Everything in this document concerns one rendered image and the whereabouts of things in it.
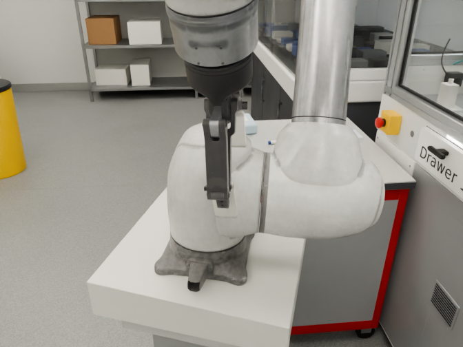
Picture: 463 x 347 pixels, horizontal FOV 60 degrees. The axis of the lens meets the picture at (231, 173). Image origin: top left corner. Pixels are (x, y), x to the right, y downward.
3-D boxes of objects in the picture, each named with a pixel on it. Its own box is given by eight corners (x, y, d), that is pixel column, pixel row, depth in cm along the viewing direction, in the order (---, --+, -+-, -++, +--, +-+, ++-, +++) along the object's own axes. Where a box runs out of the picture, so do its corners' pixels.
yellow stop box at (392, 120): (384, 135, 142) (388, 116, 139) (376, 128, 148) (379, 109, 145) (399, 135, 142) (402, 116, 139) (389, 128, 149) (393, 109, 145)
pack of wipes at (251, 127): (257, 134, 164) (258, 124, 162) (234, 135, 163) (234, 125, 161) (249, 122, 178) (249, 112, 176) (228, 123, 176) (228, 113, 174)
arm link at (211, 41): (154, 19, 37) (167, 74, 41) (254, 17, 35) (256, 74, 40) (174, -24, 42) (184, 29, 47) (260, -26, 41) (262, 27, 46)
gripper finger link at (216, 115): (231, 91, 47) (225, 87, 42) (231, 136, 48) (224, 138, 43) (211, 91, 47) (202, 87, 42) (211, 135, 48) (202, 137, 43)
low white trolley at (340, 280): (235, 358, 158) (236, 189, 123) (222, 257, 213) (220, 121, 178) (377, 345, 163) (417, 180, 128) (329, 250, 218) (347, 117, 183)
